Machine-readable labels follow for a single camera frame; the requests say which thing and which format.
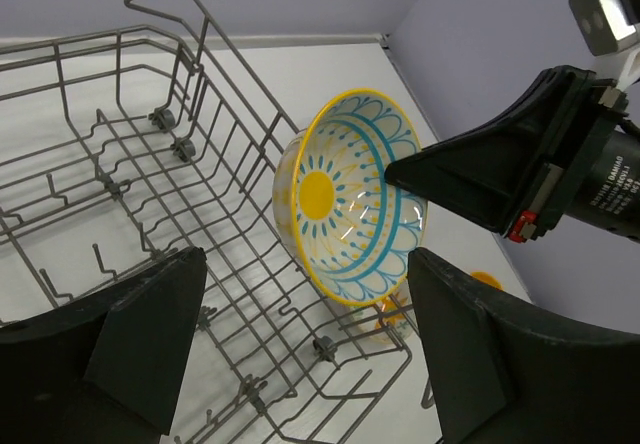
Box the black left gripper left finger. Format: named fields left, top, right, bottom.
left=1, top=247, right=207, bottom=443

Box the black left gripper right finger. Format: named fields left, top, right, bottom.
left=408, top=248, right=639, bottom=443

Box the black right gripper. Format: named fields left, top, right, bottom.
left=384, top=65, right=640, bottom=242

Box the leaf flower pattern bowl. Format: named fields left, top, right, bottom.
left=347, top=288, right=417, bottom=345

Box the blue yellow sun bowl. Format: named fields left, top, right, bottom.
left=272, top=88, right=427, bottom=307

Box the yellow orange bowl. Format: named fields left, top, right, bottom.
left=471, top=271, right=503, bottom=290

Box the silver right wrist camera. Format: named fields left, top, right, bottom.
left=568, top=0, right=639, bottom=57

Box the grey wire dish rack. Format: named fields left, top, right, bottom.
left=1, top=0, right=412, bottom=443

